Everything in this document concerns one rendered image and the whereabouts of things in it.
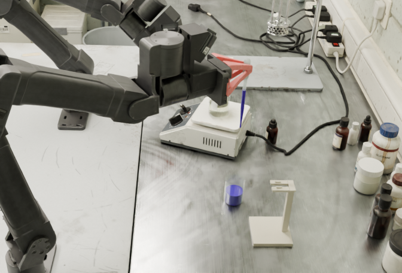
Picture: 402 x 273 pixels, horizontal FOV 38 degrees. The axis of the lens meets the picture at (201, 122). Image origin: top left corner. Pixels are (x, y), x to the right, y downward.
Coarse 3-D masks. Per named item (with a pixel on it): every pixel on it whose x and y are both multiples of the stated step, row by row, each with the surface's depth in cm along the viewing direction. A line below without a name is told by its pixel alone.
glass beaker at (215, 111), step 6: (210, 102) 138; (228, 102) 138; (210, 108) 139; (216, 108) 138; (222, 108) 138; (228, 108) 139; (210, 114) 140; (216, 114) 138; (222, 114) 139; (228, 114) 140
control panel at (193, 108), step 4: (196, 104) 150; (180, 108) 152; (192, 108) 148; (196, 108) 147; (176, 112) 151; (192, 112) 146; (184, 116) 146; (188, 116) 144; (184, 120) 143; (168, 124) 146; (180, 124) 142; (184, 124) 141; (164, 128) 145; (168, 128) 144; (172, 128) 142
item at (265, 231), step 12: (276, 180) 114; (288, 180) 114; (288, 192) 113; (288, 204) 115; (288, 216) 117; (252, 228) 120; (264, 228) 120; (276, 228) 120; (288, 228) 120; (252, 240) 117; (264, 240) 117; (276, 240) 117; (288, 240) 117
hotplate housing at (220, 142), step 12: (168, 132) 142; (180, 132) 141; (192, 132) 140; (204, 132) 138; (216, 132) 138; (228, 132) 138; (240, 132) 139; (252, 132) 144; (180, 144) 143; (192, 144) 141; (204, 144) 140; (216, 144) 139; (228, 144) 138; (240, 144) 141; (228, 156) 140
